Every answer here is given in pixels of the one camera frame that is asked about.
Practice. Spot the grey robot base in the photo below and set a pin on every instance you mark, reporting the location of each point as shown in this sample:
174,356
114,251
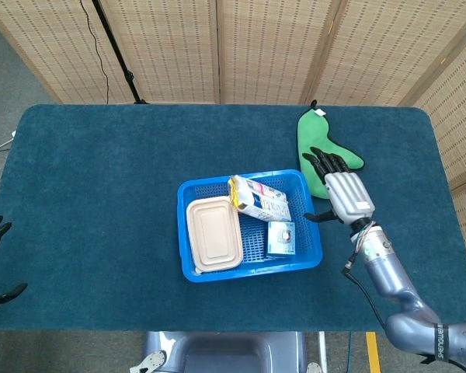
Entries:
225,353

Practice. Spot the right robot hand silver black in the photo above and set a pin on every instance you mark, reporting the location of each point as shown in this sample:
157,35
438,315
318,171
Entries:
349,194

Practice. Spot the teal table cover mat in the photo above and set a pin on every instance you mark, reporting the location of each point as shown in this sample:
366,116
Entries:
101,194

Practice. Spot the yellow floor tape strip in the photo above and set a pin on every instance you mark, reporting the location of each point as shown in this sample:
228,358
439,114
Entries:
373,353

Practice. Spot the right robot arm grey-blue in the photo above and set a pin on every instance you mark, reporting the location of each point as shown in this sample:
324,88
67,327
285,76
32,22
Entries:
388,272

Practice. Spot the small blue speaker box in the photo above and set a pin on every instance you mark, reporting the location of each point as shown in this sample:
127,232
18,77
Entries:
281,241

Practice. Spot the beige lidded lunch box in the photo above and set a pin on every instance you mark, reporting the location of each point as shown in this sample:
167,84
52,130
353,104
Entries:
213,233

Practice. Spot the black tripod stand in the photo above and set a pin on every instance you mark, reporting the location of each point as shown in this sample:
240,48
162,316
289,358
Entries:
116,50

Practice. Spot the green cloth with black trim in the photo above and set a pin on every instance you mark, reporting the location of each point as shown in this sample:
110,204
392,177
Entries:
314,132

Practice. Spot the blue perforated plastic basket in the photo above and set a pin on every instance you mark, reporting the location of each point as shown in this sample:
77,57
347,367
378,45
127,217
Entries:
252,241

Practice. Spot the white snack package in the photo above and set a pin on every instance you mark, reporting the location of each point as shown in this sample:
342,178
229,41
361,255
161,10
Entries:
264,204

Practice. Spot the white table leg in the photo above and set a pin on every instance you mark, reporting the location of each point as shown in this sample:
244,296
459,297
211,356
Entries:
323,349

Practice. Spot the bamboo folding screen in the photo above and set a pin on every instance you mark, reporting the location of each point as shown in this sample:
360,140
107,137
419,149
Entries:
256,50

